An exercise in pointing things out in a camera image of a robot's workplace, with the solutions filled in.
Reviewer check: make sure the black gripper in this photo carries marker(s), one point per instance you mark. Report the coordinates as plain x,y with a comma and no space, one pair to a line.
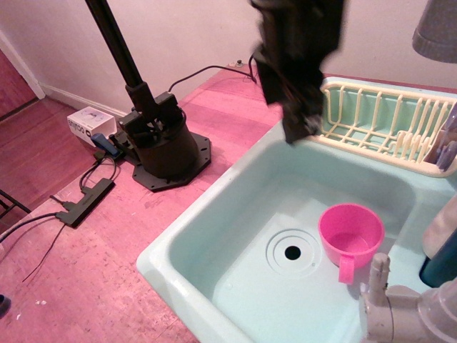
296,37

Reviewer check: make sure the pink plastic cup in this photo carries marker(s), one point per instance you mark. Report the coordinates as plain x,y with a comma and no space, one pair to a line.
350,234

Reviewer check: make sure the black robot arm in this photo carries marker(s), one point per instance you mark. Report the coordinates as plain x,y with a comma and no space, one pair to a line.
110,31

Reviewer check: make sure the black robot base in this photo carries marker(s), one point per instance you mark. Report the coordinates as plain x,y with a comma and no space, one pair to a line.
160,143

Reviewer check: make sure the cream dish drying rack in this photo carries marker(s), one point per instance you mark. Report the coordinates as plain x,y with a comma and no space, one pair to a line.
397,126

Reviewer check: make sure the mint green toy sink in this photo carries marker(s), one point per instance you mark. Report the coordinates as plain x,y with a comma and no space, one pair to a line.
245,263

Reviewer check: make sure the lavender toy cutlery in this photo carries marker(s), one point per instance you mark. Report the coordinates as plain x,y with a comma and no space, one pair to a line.
444,150

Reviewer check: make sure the grey lamp shade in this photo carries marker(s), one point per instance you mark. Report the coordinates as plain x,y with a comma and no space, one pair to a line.
435,34

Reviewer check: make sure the white cardboard box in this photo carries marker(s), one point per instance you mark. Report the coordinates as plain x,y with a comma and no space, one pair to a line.
89,121

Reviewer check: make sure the teal bottle with white cap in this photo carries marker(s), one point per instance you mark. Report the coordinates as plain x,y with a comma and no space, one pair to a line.
439,246

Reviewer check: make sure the white toy faucet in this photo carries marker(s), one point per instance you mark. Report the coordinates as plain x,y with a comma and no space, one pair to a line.
400,314

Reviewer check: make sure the black usb hub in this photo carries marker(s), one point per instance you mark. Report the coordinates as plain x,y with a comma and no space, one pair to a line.
77,212

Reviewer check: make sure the blue handled tool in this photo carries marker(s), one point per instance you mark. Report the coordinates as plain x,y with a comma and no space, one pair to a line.
103,143

